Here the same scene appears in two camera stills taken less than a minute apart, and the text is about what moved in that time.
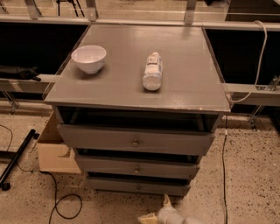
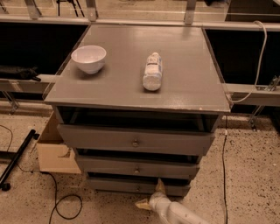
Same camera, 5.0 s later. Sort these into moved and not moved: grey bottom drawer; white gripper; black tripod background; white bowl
Moved: white gripper
Not moved: white bowl; grey bottom drawer; black tripod background
